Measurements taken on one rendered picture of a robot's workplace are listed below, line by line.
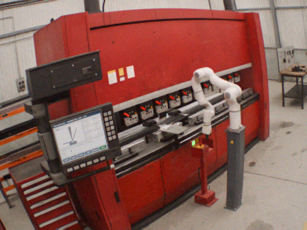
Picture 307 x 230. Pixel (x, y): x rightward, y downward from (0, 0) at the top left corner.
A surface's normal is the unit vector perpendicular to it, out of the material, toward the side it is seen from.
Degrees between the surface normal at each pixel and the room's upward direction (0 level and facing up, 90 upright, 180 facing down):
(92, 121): 90
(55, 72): 90
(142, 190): 90
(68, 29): 90
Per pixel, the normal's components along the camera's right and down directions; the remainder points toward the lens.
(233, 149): -0.71, 0.29
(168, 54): 0.67, 0.11
